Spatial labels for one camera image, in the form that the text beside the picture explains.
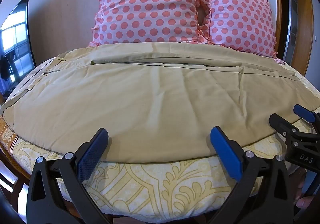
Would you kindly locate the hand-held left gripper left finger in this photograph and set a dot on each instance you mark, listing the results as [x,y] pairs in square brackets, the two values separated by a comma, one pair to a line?
[91,156]

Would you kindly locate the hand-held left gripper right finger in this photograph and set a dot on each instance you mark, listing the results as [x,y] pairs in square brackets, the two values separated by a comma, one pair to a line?
[226,153]

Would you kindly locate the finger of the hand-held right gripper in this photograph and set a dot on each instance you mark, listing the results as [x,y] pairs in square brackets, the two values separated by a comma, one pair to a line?
[281,122]
[303,112]

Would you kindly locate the khaki pants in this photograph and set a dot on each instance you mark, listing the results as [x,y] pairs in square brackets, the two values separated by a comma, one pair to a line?
[155,103]

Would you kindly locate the person's right hand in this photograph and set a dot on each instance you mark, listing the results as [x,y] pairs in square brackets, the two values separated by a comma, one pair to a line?
[304,202]

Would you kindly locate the yellow patterned bedspread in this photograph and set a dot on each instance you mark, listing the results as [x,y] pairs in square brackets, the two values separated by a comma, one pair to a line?
[150,189]

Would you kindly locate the pink polka-dot ruffled pillow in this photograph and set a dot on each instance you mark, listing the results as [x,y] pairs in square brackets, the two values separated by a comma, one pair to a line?
[240,18]
[150,6]

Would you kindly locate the black flat-screen television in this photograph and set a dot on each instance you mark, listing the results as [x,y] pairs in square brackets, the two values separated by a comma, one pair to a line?
[17,38]

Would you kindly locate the dark wooden bed frame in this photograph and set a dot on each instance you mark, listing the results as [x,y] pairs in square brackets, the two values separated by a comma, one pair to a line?
[11,171]

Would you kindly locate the wooden door frame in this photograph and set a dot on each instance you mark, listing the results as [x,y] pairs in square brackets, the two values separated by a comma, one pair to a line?
[309,26]

